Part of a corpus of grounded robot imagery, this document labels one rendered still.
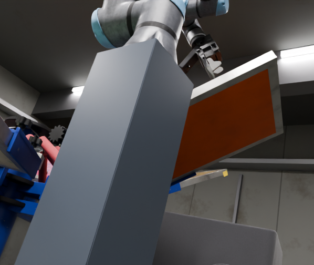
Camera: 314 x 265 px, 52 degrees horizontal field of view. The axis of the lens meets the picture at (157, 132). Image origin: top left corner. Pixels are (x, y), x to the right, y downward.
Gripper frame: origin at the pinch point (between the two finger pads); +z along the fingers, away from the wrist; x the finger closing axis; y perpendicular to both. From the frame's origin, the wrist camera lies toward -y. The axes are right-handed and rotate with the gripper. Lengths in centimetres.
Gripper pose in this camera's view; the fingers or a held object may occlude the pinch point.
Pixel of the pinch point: (212, 78)
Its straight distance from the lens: 124.5
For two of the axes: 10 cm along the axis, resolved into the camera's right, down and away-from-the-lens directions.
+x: 3.6, 4.5, 8.1
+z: 2.8, 7.8, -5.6
